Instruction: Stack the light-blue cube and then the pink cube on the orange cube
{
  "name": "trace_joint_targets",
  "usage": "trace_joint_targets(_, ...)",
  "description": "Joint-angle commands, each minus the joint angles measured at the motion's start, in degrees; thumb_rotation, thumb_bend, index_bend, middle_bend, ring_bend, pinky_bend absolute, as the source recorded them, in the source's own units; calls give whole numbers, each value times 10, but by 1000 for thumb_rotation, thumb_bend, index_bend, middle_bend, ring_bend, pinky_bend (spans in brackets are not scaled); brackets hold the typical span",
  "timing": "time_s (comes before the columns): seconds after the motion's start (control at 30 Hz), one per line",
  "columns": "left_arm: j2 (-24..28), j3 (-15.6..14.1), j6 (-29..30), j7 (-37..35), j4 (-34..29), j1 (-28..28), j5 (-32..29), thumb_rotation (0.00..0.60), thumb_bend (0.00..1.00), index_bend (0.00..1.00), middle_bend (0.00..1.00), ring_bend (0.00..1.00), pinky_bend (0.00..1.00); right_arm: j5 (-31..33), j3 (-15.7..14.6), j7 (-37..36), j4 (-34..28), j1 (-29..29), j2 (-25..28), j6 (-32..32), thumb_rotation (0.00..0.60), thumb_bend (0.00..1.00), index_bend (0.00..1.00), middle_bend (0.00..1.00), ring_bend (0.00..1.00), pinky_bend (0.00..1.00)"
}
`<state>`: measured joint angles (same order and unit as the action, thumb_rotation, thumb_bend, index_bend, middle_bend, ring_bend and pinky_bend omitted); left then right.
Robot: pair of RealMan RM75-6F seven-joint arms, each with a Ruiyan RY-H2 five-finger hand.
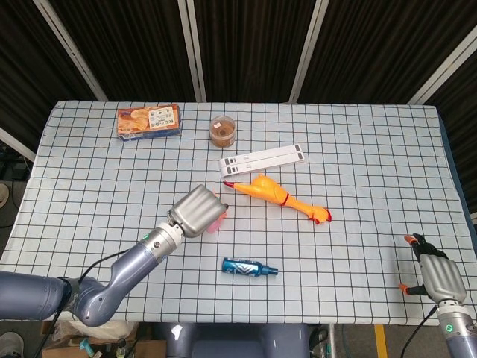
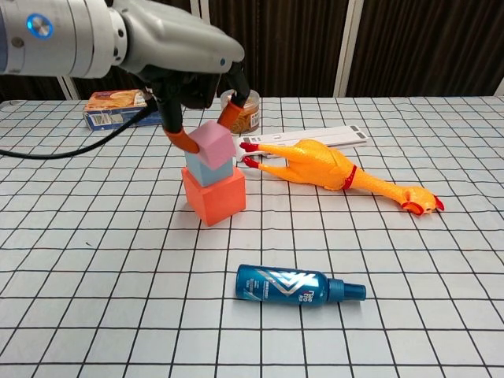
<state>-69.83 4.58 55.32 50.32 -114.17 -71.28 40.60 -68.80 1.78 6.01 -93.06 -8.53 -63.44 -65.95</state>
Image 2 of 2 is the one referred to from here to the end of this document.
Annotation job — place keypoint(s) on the blue spray bottle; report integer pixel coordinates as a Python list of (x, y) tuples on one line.
[(275, 285)]

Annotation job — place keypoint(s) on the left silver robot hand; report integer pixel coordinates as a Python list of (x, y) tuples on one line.
[(177, 39)]

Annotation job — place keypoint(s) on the light blue foam cube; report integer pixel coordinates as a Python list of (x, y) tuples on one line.
[(212, 175)]

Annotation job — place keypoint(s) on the clear jar of rubber bands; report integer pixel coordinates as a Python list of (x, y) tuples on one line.
[(252, 114)]

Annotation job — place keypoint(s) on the orange foam cube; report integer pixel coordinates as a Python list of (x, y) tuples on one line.
[(216, 201)]

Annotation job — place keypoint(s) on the orange snack box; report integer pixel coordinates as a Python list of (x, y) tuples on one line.
[(114, 106)]

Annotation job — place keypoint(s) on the checkered tablecloth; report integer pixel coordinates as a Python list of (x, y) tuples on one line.
[(393, 275)]

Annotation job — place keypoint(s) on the pink foam cube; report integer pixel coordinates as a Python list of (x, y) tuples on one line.
[(214, 145)]

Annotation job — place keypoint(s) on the yellow rubber chicken toy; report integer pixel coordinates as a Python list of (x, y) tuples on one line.
[(315, 161)]

